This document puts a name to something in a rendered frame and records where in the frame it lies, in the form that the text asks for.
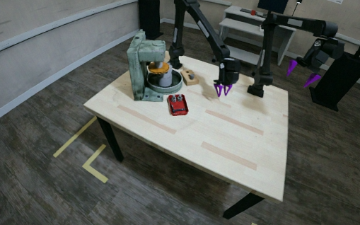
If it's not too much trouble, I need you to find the orange toothed gear disc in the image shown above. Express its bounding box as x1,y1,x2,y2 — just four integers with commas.
148,62,170,74

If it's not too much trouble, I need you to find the wooden block with three holes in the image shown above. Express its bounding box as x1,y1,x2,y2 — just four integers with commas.
180,70,199,86

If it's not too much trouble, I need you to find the red rectangular tray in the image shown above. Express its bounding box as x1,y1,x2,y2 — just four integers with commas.
168,94,189,116

